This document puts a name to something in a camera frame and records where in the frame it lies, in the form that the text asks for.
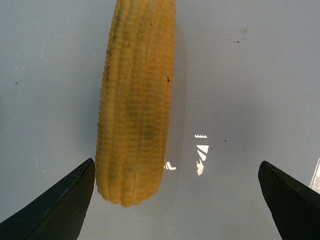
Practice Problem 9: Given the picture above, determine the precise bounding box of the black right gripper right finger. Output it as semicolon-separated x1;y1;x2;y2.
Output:
258;161;320;240

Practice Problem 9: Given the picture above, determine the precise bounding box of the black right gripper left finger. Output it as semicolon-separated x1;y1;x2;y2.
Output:
0;158;95;240

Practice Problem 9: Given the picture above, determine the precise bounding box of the yellow corn cob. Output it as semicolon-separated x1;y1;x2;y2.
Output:
95;0;176;207

